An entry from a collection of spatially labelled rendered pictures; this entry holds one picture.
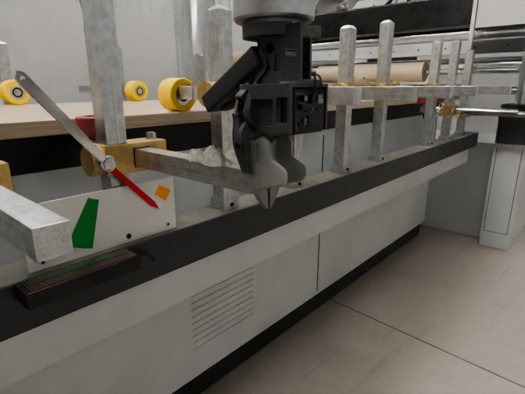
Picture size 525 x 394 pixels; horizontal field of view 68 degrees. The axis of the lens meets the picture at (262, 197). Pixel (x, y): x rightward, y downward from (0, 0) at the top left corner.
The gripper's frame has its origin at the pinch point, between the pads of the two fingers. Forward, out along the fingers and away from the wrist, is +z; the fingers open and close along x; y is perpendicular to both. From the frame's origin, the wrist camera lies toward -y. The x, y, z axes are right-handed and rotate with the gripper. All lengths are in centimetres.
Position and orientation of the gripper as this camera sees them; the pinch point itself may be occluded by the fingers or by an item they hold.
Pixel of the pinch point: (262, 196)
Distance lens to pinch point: 50.0
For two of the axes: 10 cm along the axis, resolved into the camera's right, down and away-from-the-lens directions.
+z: 0.1, 9.7, 2.5
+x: 6.7, -2.0, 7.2
